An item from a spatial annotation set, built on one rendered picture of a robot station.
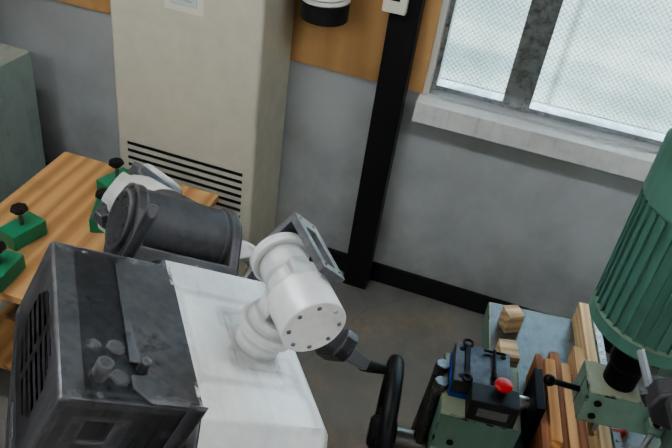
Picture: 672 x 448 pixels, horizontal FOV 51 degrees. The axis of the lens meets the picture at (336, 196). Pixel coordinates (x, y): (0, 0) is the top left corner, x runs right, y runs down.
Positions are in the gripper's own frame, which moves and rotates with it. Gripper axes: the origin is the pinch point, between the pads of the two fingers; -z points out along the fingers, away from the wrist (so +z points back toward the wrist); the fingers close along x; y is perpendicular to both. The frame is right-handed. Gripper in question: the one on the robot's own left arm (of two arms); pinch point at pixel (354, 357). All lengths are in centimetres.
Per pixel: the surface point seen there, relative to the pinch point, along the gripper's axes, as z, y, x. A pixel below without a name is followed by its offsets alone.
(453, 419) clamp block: -12.9, -3.2, 19.2
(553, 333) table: -33.2, 25.8, 5.9
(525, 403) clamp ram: -23.0, 5.7, 21.1
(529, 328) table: -29.0, 24.3, 3.9
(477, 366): -12.9, 6.7, 19.0
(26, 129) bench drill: 98, 34, -162
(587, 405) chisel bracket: -25.4, 7.9, 32.5
